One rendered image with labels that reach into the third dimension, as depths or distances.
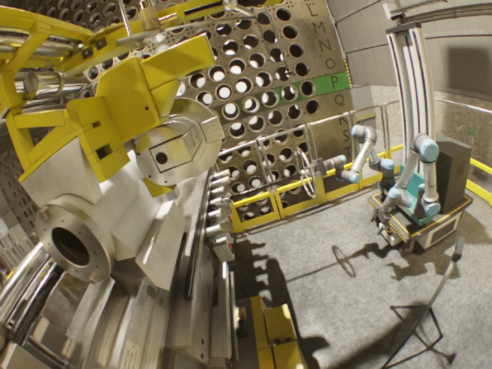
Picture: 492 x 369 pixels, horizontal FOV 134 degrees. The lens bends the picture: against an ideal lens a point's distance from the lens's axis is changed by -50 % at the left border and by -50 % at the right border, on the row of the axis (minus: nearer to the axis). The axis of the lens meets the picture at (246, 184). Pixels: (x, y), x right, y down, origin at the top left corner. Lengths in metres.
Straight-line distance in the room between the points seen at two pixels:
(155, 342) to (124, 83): 0.84
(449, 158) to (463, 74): 6.42
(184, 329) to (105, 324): 0.31
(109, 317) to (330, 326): 1.38
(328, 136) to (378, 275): 2.20
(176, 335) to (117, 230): 0.42
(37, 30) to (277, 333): 1.49
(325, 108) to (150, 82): 2.80
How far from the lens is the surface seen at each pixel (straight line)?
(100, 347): 0.88
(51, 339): 1.10
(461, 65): 8.09
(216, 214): 1.38
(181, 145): 0.69
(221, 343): 1.02
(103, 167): 0.62
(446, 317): 1.84
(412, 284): 1.90
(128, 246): 0.70
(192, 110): 0.96
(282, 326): 1.06
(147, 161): 0.76
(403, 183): 1.55
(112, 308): 0.93
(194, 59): 0.68
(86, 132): 0.62
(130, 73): 0.72
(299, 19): 3.29
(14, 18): 0.83
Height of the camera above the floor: 1.55
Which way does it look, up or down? 25 degrees down
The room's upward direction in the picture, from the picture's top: 20 degrees counter-clockwise
